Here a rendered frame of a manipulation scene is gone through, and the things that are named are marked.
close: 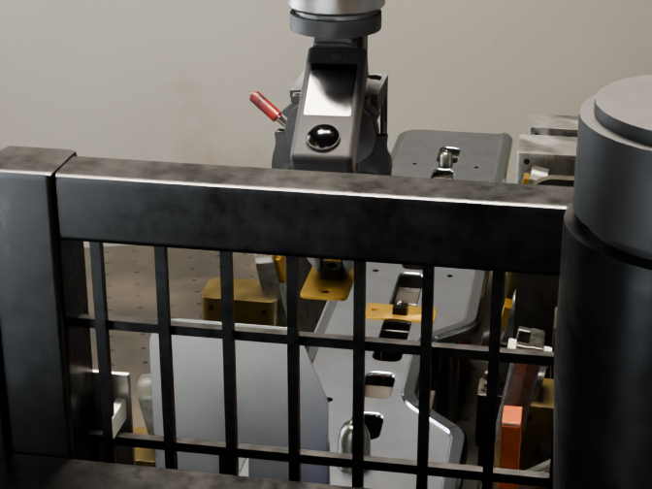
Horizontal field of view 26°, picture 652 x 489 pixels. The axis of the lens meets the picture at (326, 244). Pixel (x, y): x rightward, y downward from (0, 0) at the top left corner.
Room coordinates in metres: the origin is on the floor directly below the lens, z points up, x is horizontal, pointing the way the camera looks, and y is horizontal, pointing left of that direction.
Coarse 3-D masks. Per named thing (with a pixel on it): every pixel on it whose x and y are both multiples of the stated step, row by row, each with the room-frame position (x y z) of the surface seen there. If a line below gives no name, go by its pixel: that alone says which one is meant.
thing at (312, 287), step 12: (324, 264) 1.06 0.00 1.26; (336, 264) 1.06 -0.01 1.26; (312, 276) 1.05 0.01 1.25; (324, 276) 1.05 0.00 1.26; (336, 276) 1.04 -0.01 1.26; (348, 276) 1.05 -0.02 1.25; (312, 288) 1.03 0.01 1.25; (324, 288) 1.03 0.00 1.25; (336, 288) 1.03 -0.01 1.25; (348, 288) 1.03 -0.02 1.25; (336, 300) 1.01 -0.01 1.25
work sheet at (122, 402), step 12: (96, 372) 0.51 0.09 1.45; (120, 372) 0.51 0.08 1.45; (96, 384) 0.51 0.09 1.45; (120, 384) 0.51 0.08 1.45; (96, 396) 0.51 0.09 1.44; (120, 396) 0.51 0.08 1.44; (96, 408) 0.51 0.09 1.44; (120, 408) 0.50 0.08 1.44; (120, 420) 0.50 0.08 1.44; (132, 420) 0.51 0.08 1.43; (132, 432) 0.51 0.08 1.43; (120, 456) 0.51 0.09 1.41; (132, 456) 0.51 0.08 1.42
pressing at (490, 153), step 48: (432, 144) 2.13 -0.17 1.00; (480, 144) 2.13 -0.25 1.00; (384, 288) 1.58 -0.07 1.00; (480, 288) 1.57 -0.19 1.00; (336, 384) 1.33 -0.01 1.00; (336, 432) 1.23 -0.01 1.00; (384, 432) 1.23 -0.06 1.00; (432, 432) 1.23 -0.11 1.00; (336, 480) 1.14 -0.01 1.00; (384, 480) 1.14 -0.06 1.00; (432, 480) 1.14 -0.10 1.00
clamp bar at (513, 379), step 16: (528, 336) 1.03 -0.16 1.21; (544, 336) 1.03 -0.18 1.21; (512, 368) 1.00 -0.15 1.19; (528, 368) 1.00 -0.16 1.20; (512, 384) 1.00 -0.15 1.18; (528, 384) 1.00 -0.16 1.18; (512, 400) 1.00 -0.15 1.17; (528, 400) 1.00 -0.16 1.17; (496, 432) 1.01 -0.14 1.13; (496, 448) 1.00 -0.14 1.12; (496, 464) 1.00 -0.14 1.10
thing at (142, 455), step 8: (136, 432) 1.16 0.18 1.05; (144, 432) 1.16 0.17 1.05; (136, 448) 1.13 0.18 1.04; (144, 448) 1.13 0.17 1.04; (136, 456) 1.11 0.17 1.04; (144, 456) 1.11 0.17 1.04; (152, 456) 1.11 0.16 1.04; (136, 464) 1.11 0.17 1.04; (144, 464) 1.11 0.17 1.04; (152, 464) 1.10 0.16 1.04
